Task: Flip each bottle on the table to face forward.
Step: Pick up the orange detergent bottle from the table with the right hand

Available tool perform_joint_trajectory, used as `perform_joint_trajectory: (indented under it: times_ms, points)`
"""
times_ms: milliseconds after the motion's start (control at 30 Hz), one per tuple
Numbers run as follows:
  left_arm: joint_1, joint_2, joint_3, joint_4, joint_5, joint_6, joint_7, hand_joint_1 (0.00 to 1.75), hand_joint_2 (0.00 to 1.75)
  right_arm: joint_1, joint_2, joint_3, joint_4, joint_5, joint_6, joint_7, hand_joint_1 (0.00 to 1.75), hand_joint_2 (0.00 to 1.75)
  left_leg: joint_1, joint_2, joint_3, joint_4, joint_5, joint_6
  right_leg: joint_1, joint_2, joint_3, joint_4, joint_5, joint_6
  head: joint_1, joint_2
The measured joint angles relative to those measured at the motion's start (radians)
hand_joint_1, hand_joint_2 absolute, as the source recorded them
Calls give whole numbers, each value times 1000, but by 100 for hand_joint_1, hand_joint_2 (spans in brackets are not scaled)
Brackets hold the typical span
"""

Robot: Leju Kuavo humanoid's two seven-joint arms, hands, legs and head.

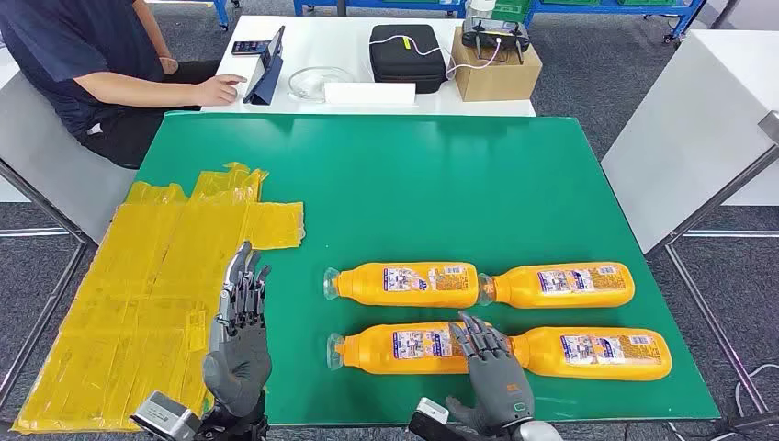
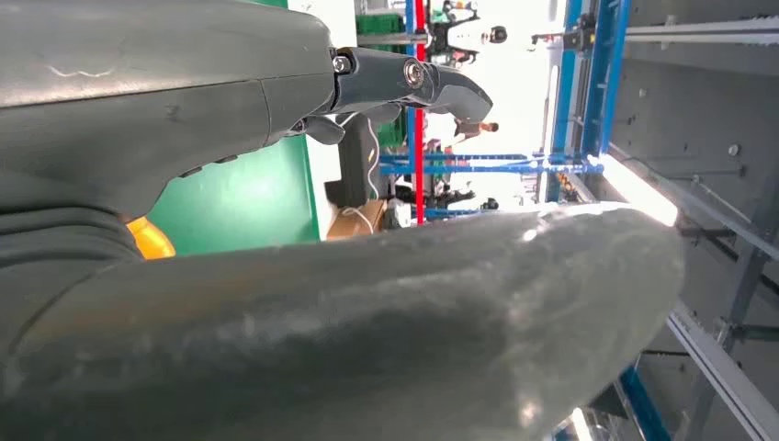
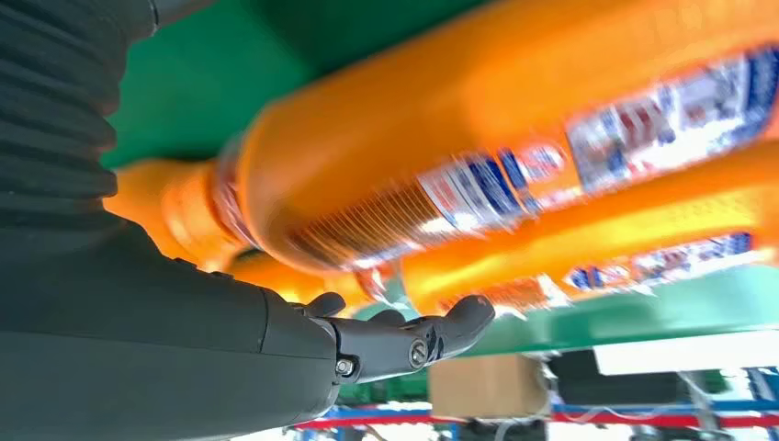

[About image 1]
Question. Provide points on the person's right forearm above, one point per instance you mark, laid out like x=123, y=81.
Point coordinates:
x=140, y=91

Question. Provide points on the long white box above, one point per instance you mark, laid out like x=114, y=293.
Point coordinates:
x=371, y=94

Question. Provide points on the grey metal table frame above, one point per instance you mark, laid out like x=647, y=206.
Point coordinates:
x=712, y=202
x=42, y=204

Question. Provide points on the brown cardboard box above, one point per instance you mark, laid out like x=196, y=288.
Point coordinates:
x=496, y=82

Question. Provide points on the yellow plastic sheet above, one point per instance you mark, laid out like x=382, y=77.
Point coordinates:
x=121, y=292

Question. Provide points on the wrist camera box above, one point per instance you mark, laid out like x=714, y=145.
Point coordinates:
x=161, y=417
x=432, y=414

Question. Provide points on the white side table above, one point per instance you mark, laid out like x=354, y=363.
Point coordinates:
x=48, y=158
x=688, y=134

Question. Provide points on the green table mat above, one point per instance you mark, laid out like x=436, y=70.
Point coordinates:
x=426, y=201

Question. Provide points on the white plastic container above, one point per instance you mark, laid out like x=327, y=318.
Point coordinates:
x=481, y=7

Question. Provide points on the black zip case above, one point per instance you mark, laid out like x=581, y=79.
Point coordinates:
x=405, y=67

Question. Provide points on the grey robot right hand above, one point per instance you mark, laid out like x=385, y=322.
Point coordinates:
x=499, y=383

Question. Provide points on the black smartphone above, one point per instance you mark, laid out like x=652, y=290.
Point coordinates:
x=249, y=47

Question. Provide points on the tablet with blue cover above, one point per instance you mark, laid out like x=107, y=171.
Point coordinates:
x=265, y=76

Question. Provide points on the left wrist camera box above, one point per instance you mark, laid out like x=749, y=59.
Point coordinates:
x=161, y=417

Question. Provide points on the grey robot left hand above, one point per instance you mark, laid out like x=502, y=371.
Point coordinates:
x=237, y=365

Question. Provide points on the orange detergent bottle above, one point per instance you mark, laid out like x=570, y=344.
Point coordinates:
x=365, y=286
x=377, y=347
x=548, y=359
x=523, y=292

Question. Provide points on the person's right hand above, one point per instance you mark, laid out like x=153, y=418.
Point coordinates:
x=219, y=90

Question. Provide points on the green plastic bin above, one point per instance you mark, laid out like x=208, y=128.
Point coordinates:
x=511, y=9

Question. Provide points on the black remote controller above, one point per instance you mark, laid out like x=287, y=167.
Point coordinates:
x=496, y=33

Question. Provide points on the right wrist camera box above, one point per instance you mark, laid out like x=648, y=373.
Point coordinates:
x=432, y=414

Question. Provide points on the person's left hand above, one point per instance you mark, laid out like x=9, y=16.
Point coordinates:
x=168, y=65

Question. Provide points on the blue metal rack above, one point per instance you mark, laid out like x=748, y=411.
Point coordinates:
x=298, y=6
x=691, y=15
x=223, y=12

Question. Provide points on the person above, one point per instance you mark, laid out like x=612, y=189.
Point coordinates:
x=61, y=48

